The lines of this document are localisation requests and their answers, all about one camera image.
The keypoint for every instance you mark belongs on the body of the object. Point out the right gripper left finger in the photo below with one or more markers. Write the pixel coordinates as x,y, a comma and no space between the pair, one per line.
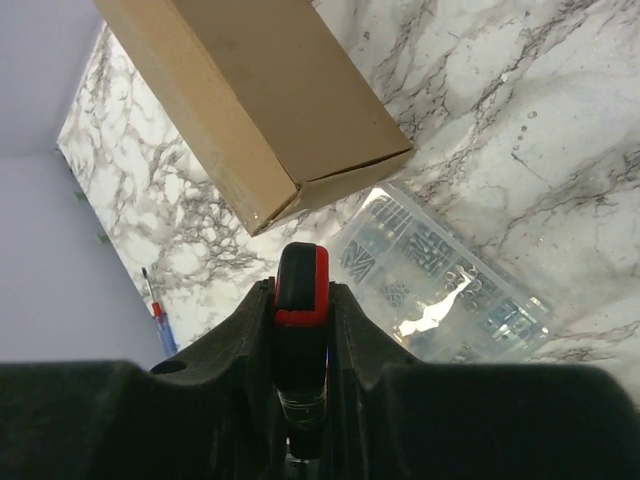
209,412

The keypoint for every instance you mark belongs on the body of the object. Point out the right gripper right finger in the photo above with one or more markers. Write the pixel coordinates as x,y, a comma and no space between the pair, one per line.
393,416

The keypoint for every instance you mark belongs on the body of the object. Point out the clear plastic screw organizer box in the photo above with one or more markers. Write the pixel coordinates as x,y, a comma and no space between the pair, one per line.
424,287

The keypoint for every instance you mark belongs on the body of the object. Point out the brown cardboard express box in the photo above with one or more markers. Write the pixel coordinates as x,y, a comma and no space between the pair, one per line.
265,97

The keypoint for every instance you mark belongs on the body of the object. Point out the red blue screwdriver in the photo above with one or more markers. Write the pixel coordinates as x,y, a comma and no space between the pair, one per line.
162,323

